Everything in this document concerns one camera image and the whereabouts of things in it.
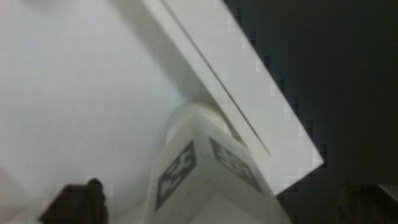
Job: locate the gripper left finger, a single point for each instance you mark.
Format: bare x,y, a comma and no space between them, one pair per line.
79,207

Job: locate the white table leg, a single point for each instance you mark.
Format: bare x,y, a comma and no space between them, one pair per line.
209,189

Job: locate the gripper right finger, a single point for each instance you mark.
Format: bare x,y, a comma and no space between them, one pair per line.
367,206

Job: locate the white square table top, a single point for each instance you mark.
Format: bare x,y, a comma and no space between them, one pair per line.
107,62

